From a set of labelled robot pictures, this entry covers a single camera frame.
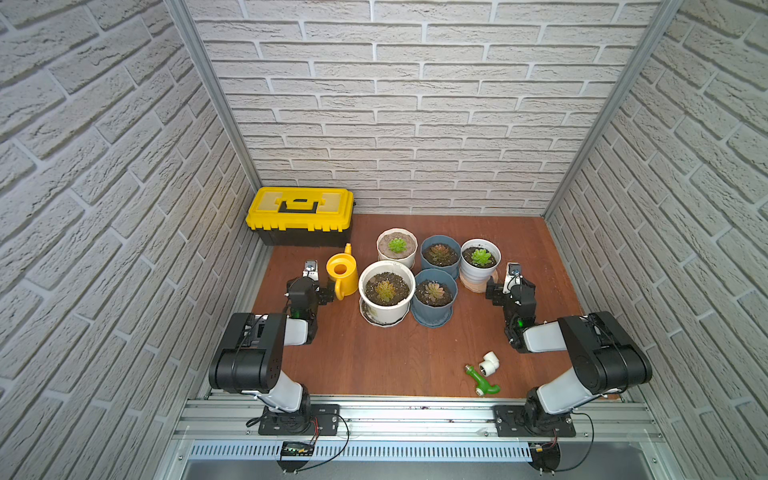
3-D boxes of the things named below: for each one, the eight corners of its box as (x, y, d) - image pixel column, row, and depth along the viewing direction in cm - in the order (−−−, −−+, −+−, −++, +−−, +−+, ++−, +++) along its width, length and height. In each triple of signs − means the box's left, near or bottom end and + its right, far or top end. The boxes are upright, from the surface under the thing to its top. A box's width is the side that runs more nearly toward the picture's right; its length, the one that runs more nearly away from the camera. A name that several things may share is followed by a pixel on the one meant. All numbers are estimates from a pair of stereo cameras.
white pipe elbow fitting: (487, 379, 82) (489, 377, 80) (474, 366, 84) (475, 363, 82) (501, 364, 84) (503, 361, 83) (487, 351, 87) (489, 348, 85)
